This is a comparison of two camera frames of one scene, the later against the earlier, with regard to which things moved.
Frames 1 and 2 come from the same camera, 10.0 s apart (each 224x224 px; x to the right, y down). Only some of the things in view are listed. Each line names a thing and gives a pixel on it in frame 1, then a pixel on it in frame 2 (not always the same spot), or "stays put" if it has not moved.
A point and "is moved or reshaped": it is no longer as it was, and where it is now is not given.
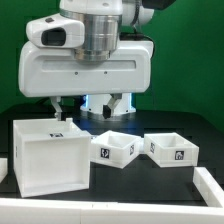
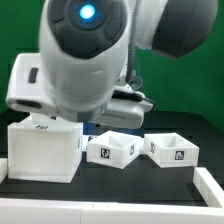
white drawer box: (169, 150) stays put
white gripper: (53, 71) to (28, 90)
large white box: (50, 155) is moved or reshaped
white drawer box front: (114, 149) stays put
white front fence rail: (38, 211) stays put
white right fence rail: (208, 187) stays put
